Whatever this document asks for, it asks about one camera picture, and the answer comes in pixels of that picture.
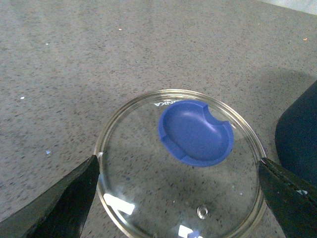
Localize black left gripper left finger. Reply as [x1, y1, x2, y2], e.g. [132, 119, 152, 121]
[0, 155, 100, 238]

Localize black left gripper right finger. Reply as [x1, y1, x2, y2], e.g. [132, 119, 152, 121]
[258, 158, 317, 238]

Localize glass lid with blue knob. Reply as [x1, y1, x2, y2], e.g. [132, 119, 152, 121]
[95, 89, 266, 238]

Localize dark blue pot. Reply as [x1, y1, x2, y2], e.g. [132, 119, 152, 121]
[275, 82, 317, 186]

